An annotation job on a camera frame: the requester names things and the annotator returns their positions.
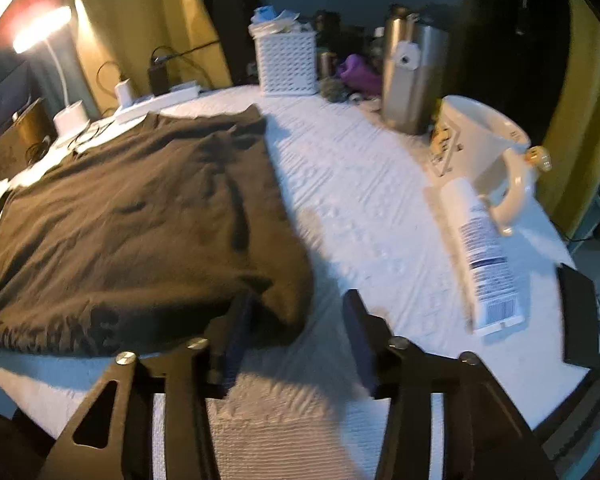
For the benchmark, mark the black charger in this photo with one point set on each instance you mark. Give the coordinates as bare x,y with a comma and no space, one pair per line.
157,80

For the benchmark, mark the dark brown t-shirt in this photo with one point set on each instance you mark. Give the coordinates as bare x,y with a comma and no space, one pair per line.
130,230

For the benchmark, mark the stainless steel tumbler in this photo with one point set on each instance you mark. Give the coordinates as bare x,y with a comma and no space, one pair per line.
410,100

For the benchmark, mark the black tablet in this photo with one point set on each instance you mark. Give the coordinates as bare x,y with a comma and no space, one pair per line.
0,100

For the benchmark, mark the white printed mug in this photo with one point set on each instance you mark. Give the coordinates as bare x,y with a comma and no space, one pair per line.
480,135

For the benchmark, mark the black phone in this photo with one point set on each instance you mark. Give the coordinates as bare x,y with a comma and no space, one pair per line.
582,320

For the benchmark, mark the white desk lamp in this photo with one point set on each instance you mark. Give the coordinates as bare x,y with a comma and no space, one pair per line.
72,117

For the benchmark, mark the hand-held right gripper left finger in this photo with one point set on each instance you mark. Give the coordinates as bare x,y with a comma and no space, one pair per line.
235,340

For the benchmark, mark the cardboard box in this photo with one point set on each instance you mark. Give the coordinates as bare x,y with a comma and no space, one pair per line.
25,135

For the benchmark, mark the white lotion tube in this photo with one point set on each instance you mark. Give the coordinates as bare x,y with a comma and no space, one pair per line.
480,260

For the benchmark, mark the purple pouch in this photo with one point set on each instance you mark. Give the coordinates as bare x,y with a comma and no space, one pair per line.
360,75

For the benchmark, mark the white power strip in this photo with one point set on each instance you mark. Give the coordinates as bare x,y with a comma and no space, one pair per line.
145,107

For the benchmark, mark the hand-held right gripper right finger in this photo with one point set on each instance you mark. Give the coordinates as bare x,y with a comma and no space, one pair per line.
360,340

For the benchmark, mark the wide yellow curtain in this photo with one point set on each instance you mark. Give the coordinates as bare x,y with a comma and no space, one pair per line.
145,10

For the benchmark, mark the white plastic basket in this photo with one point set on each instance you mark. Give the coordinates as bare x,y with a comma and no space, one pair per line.
287,65

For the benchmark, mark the blue white packet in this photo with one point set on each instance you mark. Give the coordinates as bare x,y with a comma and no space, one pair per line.
266,14

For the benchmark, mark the white charger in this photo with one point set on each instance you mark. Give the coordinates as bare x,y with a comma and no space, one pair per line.
124,94

